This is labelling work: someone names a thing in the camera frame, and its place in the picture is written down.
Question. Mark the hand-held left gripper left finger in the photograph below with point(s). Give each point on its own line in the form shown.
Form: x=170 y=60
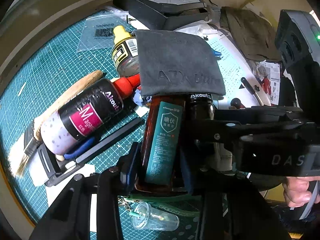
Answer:
x=131 y=170

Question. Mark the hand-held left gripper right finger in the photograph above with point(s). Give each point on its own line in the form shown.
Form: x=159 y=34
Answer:
x=190 y=180

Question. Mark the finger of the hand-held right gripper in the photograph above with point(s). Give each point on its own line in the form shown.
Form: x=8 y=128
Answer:
x=212 y=135
x=262 y=116

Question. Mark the dark paint bottle black label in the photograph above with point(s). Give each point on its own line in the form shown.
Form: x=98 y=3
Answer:
x=201 y=107

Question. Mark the brown bottle teal label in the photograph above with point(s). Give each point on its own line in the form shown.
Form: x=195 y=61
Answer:
x=162 y=140

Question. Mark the lilac paint bottle magenta label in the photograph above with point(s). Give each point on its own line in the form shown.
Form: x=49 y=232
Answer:
x=82 y=122

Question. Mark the grey cloth pouch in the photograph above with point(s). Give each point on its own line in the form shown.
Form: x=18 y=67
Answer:
x=175 y=60

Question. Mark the wide wooden paint brush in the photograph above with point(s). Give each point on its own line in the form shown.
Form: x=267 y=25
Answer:
x=75 y=87

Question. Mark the yellow cap glass bottle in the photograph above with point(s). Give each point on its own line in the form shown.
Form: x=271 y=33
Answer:
x=125 y=55

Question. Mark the person's right hand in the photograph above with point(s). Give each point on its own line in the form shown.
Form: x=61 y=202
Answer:
x=297 y=190

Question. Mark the black craft knife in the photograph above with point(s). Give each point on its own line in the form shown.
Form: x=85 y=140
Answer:
x=250 y=88

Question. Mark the printed leaflet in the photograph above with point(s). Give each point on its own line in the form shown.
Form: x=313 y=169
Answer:
x=275 y=80

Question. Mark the light blue printed sheet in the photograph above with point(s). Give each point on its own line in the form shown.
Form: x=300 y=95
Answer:
x=230 y=62

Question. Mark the small blue white figure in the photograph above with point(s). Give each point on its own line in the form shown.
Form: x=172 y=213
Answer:
x=140 y=98

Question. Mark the black grey tool bar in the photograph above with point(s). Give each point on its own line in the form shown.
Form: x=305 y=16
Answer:
x=50 y=166

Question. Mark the olive cloth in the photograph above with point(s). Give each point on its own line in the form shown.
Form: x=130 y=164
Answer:
x=250 y=32

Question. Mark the clear plastic bag barcode label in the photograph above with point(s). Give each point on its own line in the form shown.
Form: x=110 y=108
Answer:
x=95 y=42

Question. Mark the green cutting mat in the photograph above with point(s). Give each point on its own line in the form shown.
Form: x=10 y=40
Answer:
x=50 y=62

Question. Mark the black flat device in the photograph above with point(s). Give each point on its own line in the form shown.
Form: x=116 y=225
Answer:
x=150 y=12

